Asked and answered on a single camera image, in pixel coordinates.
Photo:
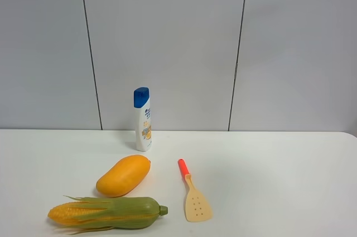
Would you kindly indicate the toy corn cob green husk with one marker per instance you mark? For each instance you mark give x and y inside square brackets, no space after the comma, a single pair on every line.
[89,214]

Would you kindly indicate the yellow mango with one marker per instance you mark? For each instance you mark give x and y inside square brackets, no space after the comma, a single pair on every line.
[124,176]

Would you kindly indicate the beige spatula orange handle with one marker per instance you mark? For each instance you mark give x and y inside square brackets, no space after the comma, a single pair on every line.
[197,207]

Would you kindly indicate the white shampoo bottle blue cap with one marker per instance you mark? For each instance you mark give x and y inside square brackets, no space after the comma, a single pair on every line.
[141,102]

